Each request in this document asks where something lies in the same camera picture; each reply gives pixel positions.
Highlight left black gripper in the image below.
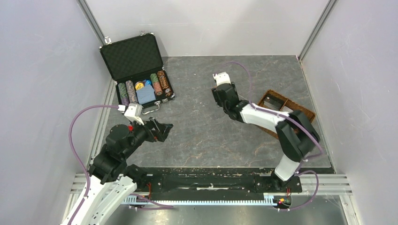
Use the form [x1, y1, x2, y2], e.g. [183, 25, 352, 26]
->
[122, 115, 173, 158]

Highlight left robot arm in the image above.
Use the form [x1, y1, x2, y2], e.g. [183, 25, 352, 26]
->
[63, 118, 173, 225]

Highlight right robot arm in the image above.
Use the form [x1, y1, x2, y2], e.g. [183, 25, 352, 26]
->
[212, 83, 320, 191]

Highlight blue playing card deck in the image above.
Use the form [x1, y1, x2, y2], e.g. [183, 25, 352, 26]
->
[136, 85, 156, 105]

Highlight dark card in basket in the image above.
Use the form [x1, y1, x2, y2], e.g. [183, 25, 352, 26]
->
[263, 95, 284, 111]

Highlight brown wicker divided basket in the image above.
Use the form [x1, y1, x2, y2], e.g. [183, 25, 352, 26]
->
[258, 89, 316, 123]

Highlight grey purple chip stack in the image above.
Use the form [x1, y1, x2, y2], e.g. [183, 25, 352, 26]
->
[125, 80, 138, 103]

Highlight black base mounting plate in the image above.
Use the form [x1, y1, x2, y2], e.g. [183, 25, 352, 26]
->
[135, 167, 303, 201]

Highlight green purple chip stack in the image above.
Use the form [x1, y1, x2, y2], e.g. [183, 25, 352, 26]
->
[118, 83, 130, 106]

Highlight green red chip stack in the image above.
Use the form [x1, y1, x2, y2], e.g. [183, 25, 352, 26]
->
[150, 73, 163, 96]

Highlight brown orange chip stack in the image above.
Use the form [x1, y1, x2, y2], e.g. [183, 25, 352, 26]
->
[157, 70, 172, 97]

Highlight black poker chip case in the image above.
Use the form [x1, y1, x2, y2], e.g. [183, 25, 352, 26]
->
[99, 33, 176, 109]

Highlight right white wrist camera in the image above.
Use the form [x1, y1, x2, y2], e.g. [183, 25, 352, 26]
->
[213, 72, 231, 87]

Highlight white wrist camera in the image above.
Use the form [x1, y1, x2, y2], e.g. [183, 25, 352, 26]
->
[213, 72, 231, 87]
[124, 103, 144, 125]

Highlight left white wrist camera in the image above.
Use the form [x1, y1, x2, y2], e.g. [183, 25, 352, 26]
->
[124, 103, 144, 125]

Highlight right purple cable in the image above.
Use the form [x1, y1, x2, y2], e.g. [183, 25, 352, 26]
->
[222, 60, 325, 212]

